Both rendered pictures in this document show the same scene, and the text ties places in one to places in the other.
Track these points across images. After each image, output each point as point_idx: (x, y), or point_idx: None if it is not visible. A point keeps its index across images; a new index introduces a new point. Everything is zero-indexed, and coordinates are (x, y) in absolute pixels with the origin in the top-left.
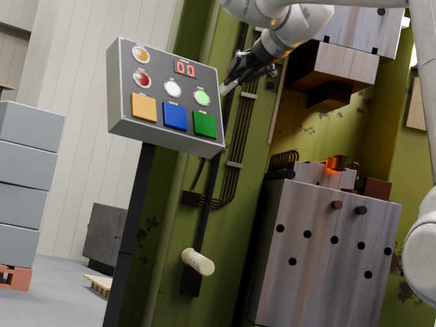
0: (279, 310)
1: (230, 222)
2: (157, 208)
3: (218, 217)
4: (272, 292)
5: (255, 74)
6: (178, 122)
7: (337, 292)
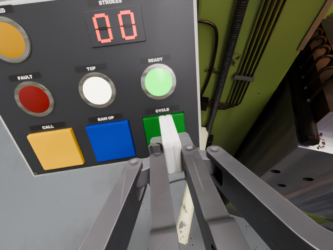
0: None
1: (236, 115)
2: None
3: (226, 112)
4: None
5: (240, 206)
6: (118, 151)
7: (320, 203)
